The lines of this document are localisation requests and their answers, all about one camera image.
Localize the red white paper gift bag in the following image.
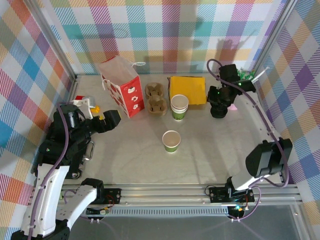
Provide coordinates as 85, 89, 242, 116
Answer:
97, 56, 147, 119

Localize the yellow paper napkin stack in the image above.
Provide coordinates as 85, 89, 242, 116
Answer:
169, 75, 208, 106

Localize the silver metal latch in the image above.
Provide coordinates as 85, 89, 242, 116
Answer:
83, 141, 97, 161

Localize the left small circuit board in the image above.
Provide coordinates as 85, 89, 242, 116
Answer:
86, 206, 111, 217

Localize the small circuit board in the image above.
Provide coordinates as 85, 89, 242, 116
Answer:
228, 203, 251, 214
86, 206, 111, 217

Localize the right small circuit board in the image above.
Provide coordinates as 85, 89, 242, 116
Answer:
228, 203, 251, 214

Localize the aluminium right side rail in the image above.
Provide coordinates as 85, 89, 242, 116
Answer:
252, 78, 299, 186

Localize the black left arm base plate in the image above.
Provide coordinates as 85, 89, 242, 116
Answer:
101, 187, 123, 205

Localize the aluminium right corner post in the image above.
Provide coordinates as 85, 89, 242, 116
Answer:
251, 0, 301, 74

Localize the aluminium corner post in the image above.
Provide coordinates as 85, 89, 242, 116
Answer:
251, 0, 301, 74
29, 0, 78, 82

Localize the aluminium front rail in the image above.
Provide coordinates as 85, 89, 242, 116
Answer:
59, 183, 302, 207

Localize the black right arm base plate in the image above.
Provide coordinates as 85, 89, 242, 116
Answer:
208, 186, 255, 204

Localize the aluminium left corner post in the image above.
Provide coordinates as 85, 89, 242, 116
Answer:
29, 0, 78, 82

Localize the grey slotted cable duct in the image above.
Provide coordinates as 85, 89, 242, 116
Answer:
86, 208, 230, 217

